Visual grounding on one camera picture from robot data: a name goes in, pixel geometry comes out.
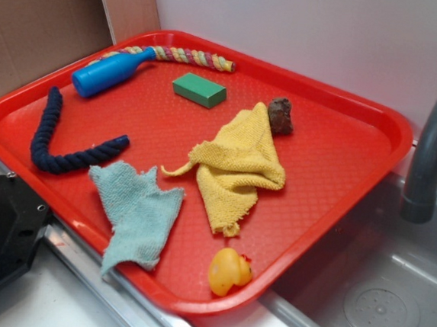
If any yellow rubber duck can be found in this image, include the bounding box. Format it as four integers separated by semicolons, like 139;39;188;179
207;248;253;297

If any multicolour twisted rope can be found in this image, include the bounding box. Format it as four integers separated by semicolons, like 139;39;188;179
84;38;238;81

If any green rectangular block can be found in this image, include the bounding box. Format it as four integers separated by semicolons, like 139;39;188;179
172;73;227;108

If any brown rock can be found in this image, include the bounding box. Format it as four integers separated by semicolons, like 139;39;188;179
268;97;294;136

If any brown cardboard panel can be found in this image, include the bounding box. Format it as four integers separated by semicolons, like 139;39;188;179
0;0;160;97

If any grey faucet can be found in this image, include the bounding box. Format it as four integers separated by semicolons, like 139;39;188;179
400;53;437;226

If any dark blue twisted rope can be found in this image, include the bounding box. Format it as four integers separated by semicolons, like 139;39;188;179
28;84;135;181

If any red plastic tray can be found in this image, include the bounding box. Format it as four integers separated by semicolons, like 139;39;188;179
0;30;413;316

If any light blue terry cloth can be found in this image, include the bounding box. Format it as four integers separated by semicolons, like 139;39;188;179
88;161;185;275

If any yellow terry cloth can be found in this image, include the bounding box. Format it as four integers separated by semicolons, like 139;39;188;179
161;102;286;238

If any blue plastic bottle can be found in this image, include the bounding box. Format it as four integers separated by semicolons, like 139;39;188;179
71;47;156;98

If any grey sink basin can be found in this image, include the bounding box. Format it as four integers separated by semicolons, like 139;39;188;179
260;160;437;327

